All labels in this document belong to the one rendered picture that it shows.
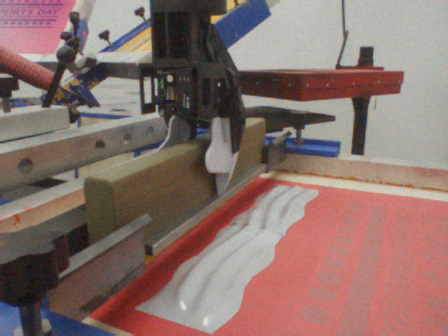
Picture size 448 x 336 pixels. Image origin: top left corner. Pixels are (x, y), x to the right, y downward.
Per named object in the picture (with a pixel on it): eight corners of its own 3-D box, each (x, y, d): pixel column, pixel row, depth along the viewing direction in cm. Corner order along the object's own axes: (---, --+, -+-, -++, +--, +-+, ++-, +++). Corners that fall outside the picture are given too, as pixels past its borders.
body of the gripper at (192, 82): (138, 121, 40) (131, -4, 37) (181, 111, 48) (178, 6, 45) (204, 126, 37) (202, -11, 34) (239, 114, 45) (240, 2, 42)
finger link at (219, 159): (198, 208, 42) (183, 123, 40) (222, 192, 47) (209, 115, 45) (224, 208, 40) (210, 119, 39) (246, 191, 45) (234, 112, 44)
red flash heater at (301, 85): (320, 89, 195) (322, 65, 192) (407, 97, 159) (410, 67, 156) (220, 96, 162) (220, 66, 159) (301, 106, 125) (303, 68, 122)
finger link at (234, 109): (207, 156, 45) (194, 79, 43) (214, 152, 46) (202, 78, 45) (245, 153, 42) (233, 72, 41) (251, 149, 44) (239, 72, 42)
